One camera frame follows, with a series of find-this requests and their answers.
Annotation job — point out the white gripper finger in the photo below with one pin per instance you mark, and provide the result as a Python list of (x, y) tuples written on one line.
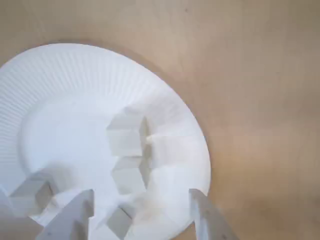
[(67, 220), (207, 220)]

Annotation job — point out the white cube block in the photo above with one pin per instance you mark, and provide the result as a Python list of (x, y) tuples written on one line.
[(125, 142), (130, 177), (118, 221), (25, 197)]

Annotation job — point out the white paper plate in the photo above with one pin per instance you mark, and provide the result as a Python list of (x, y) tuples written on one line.
[(75, 112)]

